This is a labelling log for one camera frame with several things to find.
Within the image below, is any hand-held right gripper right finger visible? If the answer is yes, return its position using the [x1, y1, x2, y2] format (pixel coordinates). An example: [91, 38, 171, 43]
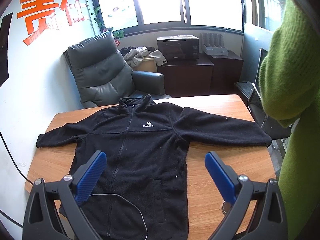
[204, 151, 288, 240]

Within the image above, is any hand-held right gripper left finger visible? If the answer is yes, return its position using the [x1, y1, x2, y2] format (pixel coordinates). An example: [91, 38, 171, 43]
[22, 150, 107, 240]

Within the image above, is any black fleece jacket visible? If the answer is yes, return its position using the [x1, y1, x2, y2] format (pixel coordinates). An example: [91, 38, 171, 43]
[36, 94, 272, 240]

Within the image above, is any pile of beige clothes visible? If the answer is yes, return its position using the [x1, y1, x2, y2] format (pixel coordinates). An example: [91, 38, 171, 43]
[120, 46, 167, 68]

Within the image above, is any round metal disc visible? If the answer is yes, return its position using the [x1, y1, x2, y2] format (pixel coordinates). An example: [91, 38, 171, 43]
[221, 201, 233, 215]

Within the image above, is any black office chair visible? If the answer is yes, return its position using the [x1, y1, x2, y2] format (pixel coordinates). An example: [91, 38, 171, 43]
[247, 48, 292, 140]

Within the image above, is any dark wooden cabinet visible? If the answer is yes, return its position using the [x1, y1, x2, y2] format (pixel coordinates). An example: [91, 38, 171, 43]
[157, 50, 244, 98]

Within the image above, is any grey leather armchair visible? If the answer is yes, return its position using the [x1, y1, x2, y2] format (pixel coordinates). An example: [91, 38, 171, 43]
[64, 31, 172, 109]

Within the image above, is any light wooden box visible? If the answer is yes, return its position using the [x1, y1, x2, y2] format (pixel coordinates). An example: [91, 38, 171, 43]
[131, 57, 158, 72]

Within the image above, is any green fleece garment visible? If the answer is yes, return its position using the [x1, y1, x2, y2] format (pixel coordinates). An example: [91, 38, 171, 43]
[259, 0, 320, 240]

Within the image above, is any white file rack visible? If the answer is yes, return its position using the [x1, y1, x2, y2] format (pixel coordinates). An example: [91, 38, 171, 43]
[201, 32, 229, 56]

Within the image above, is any black microwave oven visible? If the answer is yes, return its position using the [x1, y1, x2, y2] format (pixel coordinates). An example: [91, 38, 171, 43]
[157, 35, 200, 62]

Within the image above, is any large window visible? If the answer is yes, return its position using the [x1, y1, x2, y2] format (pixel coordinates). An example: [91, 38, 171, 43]
[90, 0, 244, 32]

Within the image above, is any thin white cable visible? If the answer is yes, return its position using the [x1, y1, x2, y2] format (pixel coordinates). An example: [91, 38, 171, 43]
[89, 193, 148, 240]

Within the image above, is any black wall cable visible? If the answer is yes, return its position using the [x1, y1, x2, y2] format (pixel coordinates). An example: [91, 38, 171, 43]
[0, 131, 33, 228]

